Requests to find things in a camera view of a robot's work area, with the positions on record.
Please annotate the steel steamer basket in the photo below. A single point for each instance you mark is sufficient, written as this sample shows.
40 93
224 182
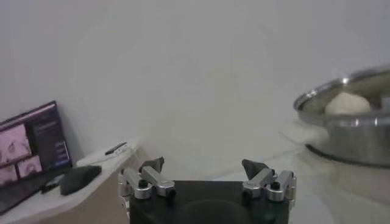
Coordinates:
350 143

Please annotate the small black white device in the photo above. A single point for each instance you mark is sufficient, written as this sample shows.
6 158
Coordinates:
115 148

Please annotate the white side table with laptop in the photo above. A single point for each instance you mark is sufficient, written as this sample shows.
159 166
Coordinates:
100 198

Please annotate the flat white box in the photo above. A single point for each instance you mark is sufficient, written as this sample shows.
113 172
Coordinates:
91 158

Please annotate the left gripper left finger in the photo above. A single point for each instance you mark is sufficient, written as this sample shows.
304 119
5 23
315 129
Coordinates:
158 182

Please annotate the cream electric cooker base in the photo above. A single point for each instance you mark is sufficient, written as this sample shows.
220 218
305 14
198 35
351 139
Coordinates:
350 194

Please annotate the white steamed baozi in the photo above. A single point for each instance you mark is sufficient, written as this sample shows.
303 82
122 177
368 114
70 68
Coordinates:
347 105

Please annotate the black computer mouse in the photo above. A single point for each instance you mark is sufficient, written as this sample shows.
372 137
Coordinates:
79 179

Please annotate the black laptop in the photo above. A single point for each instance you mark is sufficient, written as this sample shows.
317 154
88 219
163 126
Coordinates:
45 137

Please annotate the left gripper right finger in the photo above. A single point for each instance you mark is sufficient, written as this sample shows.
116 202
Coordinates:
259 181

